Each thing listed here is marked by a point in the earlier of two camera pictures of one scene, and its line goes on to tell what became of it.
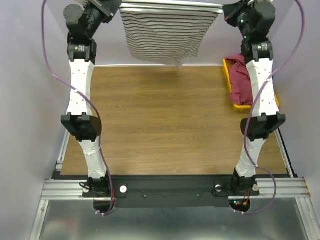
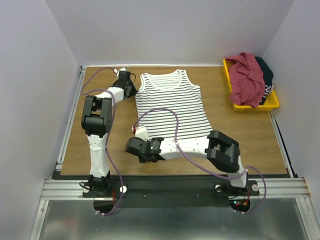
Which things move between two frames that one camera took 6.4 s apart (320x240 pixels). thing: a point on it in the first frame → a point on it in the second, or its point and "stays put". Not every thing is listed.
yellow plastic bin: (237, 107) stays put
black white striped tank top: (168, 31) → (177, 92)
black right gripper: (230, 11) → (131, 145)
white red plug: (265, 1) → (141, 132)
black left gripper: (106, 8) → (134, 92)
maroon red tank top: (240, 80) stays put
